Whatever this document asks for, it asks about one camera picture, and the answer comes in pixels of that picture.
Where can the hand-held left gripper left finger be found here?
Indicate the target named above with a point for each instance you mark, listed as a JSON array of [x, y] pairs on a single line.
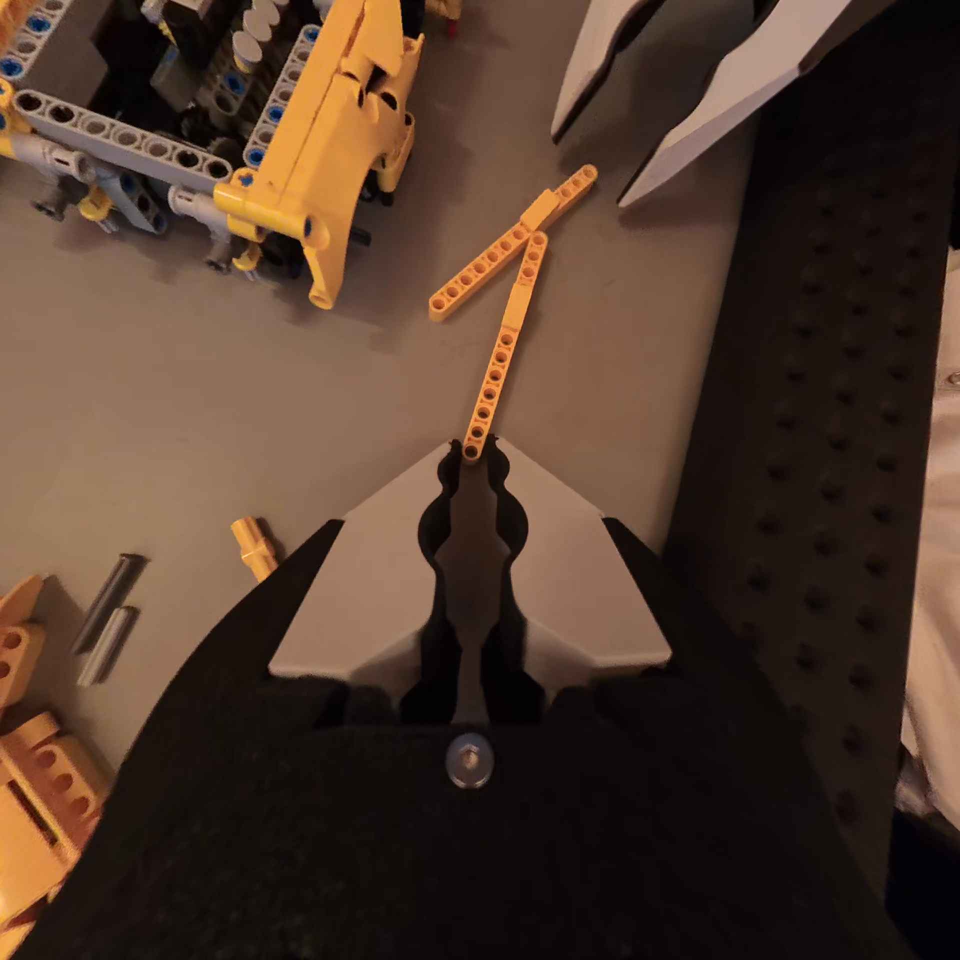
[[360, 600]]

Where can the small yellow brick slope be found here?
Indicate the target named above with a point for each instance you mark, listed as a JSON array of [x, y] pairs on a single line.
[[541, 210]]

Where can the yellow black brick car model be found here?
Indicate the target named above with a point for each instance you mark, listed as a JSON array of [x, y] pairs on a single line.
[[330, 112]]

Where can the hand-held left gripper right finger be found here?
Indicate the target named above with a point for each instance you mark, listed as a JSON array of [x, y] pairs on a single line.
[[585, 600]]

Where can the small yellow brick connector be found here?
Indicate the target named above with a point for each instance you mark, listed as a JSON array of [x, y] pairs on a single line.
[[255, 547]]

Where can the pile of yellow brick parts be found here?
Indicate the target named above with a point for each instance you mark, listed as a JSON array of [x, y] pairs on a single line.
[[37, 787]]

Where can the small yellow brick tile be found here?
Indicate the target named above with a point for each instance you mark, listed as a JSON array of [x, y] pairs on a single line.
[[517, 307]]

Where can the long yellow brick beam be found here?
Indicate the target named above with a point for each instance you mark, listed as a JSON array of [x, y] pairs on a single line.
[[480, 274]]

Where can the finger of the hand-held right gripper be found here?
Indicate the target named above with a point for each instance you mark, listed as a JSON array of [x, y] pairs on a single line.
[[750, 82], [592, 60]]

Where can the grey desk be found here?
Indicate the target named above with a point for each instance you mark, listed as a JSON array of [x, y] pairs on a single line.
[[225, 412]]

